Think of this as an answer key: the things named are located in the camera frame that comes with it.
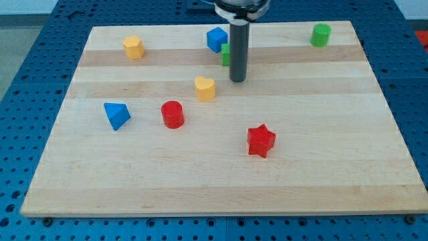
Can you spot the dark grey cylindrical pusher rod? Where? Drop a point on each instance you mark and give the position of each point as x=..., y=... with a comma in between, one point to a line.
x=239, y=39

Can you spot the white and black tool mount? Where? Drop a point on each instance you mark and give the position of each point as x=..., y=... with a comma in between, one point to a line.
x=241, y=12

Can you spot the yellow heart block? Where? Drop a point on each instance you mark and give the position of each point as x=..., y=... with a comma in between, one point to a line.
x=205, y=88

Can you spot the green block behind rod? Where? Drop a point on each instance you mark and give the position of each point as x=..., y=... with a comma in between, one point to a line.
x=225, y=54

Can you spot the blue cube block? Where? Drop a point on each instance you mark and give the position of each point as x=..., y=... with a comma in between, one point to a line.
x=215, y=38

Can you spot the green cylinder block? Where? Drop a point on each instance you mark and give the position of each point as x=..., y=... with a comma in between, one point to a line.
x=320, y=35

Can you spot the red cylinder block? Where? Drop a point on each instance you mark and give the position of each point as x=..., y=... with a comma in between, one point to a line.
x=172, y=112

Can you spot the yellow hexagon block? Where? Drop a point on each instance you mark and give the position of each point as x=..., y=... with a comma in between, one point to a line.
x=133, y=47

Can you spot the red star block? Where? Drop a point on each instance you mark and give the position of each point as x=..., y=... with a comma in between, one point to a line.
x=260, y=140

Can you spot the blue triangular prism block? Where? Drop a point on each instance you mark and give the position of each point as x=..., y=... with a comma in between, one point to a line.
x=117, y=114

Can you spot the light wooden board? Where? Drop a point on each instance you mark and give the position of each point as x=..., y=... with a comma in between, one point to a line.
x=338, y=150

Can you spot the blue perforated metal table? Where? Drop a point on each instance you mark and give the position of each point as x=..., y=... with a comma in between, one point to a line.
x=31, y=104

